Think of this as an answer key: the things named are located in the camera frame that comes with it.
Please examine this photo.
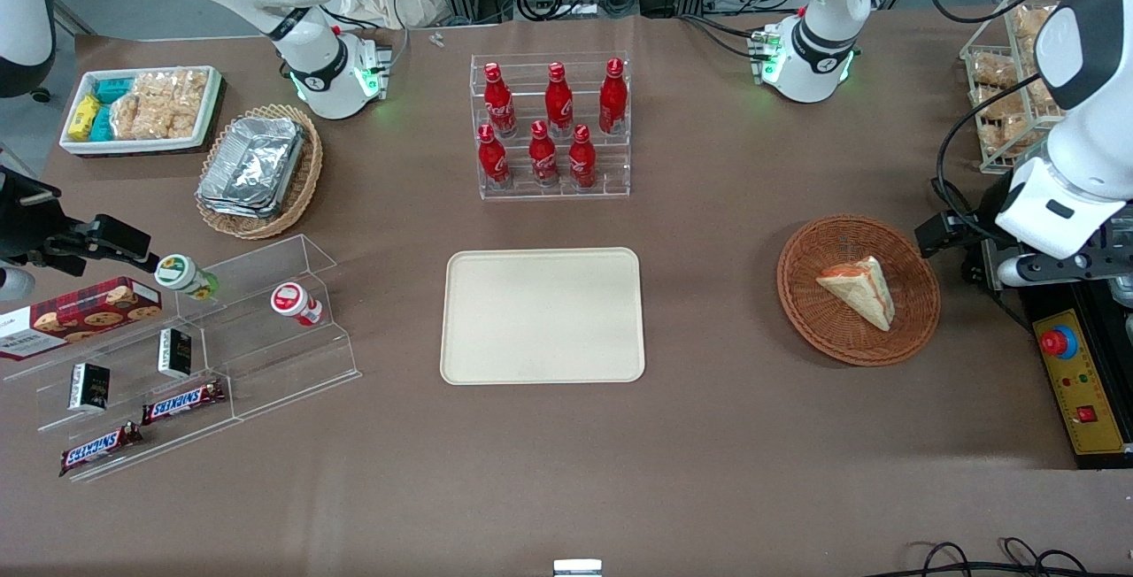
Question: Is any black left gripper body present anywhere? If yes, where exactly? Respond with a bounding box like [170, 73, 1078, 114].
[972, 183, 1028, 289]

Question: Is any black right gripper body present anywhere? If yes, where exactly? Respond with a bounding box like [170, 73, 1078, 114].
[0, 167, 66, 272]

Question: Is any plastic-wrapped triangle sandwich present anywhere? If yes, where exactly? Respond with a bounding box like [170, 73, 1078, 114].
[815, 256, 896, 333]

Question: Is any round brown wicker basket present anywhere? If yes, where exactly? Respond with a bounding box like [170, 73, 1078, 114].
[776, 215, 942, 368]

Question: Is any oval tan wicker basket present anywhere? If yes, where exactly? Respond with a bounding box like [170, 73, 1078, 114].
[195, 104, 325, 241]

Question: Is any cream rectangular serving tray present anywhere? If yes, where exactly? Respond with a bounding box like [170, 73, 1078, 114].
[440, 247, 646, 386]

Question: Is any red tartan cookie box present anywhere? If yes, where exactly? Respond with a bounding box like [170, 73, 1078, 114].
[0, 276, 164, 363]

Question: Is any green-capped drink bottle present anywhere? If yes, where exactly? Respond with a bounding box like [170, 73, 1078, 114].
[154, 255, 220, 301]

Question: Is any clear packed pastry bag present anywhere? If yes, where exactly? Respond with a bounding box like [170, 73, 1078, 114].
[1012, 5, 1056, 40]
[969, 50, 1021, 89]
[976, 92, 1065, 155]

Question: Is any white rectangular snack bin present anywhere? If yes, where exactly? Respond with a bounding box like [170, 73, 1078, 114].
[58, 65, 224, 158]

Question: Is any red emergency stop button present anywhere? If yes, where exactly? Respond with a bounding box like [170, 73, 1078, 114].
[1040, 326, 1080, 361]

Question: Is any yellow snack packet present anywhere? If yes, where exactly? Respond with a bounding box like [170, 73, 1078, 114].
[68, 95, 102, 142]

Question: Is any small black box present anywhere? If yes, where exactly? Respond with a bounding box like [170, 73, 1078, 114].
[68, 362, 112, 412]
[158, 327, 193, 380]

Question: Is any clear bag of rice crackers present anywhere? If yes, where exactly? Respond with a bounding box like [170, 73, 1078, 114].
[110, 69, 208, 142]

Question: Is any aluminium foil container stack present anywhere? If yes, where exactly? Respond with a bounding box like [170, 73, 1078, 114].
[197, 116, 307, 220]

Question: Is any yellow control panel box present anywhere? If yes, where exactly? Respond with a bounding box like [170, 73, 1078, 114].
[1030, 306, 1133, 459]

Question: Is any Snickers chocolate bar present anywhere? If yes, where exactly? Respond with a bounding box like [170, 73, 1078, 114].
[58, 422, 143, 478]
[141, 379, 227, 427]

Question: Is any red-capped drink bottle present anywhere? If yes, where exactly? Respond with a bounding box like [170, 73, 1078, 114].
[270, 282, 325, 327]

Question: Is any clear acrylic stepped shelf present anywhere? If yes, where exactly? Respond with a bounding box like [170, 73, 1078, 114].
[0, 234, 362, 482]

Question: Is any clear acrylic bottle rack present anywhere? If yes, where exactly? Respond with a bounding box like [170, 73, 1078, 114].
[469, 52, 632, 201]

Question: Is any red cola bottle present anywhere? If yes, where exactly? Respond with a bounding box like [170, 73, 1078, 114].
[528, 120, 560, 188]
[544, 62, 574, 138]
[483, 62, 518, 138]
[598, 58, 629, 136]
[567, 124, 597, 190]
[477, 124, 512, 189]

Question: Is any white wire basket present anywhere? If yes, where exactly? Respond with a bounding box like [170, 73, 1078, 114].
[960, 0, 1096, 176]

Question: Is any black arm-mounted cable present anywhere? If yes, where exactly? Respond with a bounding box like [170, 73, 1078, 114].
[934, 71, 1065, 247]

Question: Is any black cable on table edge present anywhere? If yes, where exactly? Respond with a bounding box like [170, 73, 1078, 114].
[885, 538, 1104, 577]

